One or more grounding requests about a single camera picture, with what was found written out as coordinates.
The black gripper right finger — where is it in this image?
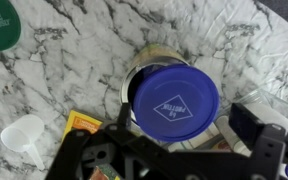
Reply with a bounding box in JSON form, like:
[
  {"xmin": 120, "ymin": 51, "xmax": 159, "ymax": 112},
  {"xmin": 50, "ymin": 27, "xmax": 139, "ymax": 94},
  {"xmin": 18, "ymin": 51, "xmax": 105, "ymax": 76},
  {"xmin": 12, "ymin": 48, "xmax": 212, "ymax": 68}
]
[{"xmin": 229, "ymin": 101, "xmax": 288, "ymax": 180}]

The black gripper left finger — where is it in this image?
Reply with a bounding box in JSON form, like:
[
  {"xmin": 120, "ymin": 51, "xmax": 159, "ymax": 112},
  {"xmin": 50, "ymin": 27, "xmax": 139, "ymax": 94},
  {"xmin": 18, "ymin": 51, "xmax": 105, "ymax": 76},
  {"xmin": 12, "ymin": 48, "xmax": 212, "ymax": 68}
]
[{"xmin": 45, "ymin": 101, "xmax": 187, "ymax": 180}]

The white plastic measuring cup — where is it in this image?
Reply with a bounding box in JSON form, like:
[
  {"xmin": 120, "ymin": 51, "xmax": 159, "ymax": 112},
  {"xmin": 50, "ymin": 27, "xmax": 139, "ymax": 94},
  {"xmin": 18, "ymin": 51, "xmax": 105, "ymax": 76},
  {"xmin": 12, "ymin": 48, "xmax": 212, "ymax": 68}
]
[{"xmin": 0, "ymin": 113, "xmax": 47, "ymax": 172}]

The yellow dog picture book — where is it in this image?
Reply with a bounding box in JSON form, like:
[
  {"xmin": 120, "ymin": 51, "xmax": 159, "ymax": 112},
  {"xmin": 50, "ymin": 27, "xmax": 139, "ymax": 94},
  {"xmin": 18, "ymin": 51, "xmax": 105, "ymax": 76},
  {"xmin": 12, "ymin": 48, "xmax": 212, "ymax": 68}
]
[{"xmin": 61, "ymin": 109, "xmax": 122, "ymax": 180}]

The clear plastic organizer tray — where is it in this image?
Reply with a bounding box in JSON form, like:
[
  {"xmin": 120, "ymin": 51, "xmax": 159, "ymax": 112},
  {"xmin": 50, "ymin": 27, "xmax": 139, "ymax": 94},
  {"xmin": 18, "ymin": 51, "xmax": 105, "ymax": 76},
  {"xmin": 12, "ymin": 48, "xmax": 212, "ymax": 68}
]
[{"xmin": 213, "ymin": 87, "xmax": 288, "ymax": 158}]

